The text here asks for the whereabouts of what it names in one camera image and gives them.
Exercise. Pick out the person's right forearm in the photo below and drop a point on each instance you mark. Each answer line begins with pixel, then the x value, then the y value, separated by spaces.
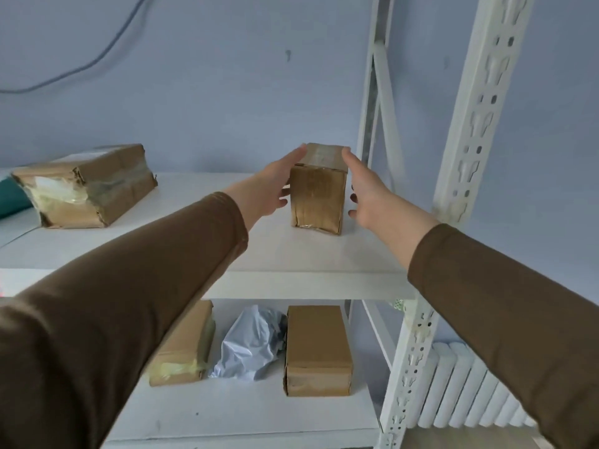
pixel 505 313

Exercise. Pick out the large taped cardboard box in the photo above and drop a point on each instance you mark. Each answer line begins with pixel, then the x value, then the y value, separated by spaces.
pixel 93 186

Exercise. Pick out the white radiator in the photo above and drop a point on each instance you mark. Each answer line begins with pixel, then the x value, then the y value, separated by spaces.
pixel 463 392

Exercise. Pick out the person's left hand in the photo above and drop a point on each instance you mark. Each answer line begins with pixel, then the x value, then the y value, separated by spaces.
pixel 262 191

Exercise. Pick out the grey plastic mailer bag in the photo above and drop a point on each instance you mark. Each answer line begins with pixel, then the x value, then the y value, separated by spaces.
pixel 248 343

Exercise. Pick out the plain oblong cardboard box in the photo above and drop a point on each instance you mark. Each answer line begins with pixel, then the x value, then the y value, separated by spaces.
pixel 318 346

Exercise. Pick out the white metal shelf rack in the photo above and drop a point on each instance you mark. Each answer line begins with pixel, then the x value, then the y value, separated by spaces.
pixel 304 259

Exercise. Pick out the teal flat package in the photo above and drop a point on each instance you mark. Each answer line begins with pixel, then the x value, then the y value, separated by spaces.
pixel 11 198

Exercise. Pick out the person's left forearm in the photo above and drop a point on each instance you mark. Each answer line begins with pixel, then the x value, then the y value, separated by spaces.
pixel 117 303

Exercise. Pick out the small cardboard box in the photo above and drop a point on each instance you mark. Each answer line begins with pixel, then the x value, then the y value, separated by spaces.
pixel 319 196

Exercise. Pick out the cardboard box with yellowed tape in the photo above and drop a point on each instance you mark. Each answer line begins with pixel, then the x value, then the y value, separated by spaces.
pixel 185 341

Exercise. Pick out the person's left fingers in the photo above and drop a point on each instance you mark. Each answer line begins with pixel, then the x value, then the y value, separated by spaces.
pixel 288 158

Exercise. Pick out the small green patterned object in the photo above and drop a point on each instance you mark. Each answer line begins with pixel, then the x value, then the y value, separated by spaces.
pixel 398 304

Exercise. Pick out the person's right fingers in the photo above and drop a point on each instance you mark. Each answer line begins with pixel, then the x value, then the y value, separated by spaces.
pixel 355 164

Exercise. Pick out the person's right hand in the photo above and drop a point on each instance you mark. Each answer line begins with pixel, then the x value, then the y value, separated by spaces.
pixel 374 201

